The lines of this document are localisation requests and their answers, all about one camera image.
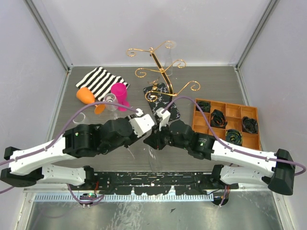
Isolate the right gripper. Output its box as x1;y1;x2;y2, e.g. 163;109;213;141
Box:
143;121;189;150

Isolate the clear champagne flute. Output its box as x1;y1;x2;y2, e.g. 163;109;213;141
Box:
147;146;161;173
164;40;176;76

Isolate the gold wine glass rack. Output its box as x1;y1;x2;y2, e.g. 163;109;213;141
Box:
126;40;201;103

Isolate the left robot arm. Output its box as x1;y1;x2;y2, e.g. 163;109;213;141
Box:
0;115;154;190

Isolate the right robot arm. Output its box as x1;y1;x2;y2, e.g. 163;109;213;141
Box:
144;120;298;196

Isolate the clear round wine glass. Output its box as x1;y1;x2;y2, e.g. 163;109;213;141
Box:
104;93;118;120

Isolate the pink plastic wine glass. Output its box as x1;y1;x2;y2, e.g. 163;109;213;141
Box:
111;83;130;107

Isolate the orange plastic wine glass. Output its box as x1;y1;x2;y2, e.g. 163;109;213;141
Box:
76;87;105;115

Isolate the black coil top left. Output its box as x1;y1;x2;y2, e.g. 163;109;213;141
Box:
197;101;211;113

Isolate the black coil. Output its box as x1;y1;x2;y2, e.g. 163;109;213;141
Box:
210;109;227;128
225;129;243;146
242;116;259;134
197;101;211;113

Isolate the striped black white cloth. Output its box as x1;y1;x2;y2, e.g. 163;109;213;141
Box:
75;67;130;101

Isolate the black coil centre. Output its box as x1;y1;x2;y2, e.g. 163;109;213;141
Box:
210;109;227;128

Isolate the black coil bottom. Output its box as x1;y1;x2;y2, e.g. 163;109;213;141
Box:
225;129;243;146

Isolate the orange compartment tray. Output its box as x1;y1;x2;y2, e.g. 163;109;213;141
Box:
192;98;261;150

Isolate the black coil right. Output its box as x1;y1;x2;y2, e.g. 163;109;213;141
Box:
242;116;259;134

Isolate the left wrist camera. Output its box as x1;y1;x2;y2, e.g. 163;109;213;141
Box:
128;113;155;138

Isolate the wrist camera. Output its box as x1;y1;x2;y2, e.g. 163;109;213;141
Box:
156;108;171;131
128;113;155;138

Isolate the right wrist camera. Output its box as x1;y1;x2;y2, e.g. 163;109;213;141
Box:
156;108;171;131

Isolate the black mounting base plate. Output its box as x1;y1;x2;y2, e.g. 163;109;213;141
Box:
91;172;224;196

